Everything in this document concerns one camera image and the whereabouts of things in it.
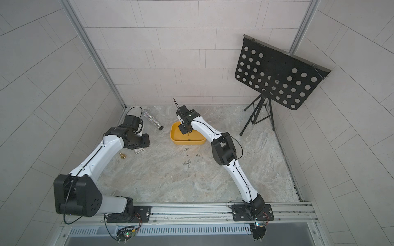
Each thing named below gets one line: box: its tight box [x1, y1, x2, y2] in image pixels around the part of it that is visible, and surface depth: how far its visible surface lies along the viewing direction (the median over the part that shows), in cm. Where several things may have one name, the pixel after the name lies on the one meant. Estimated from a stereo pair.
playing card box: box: [133, 148, 146, 155], surface depth 92 cm
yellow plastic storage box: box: [170, 121, 207, 145], surface depth 98 cm
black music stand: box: [234, 34, 332, 136], surface depth 74 cm
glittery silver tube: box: [142, 109, 164, 131], surface depth 104 cm
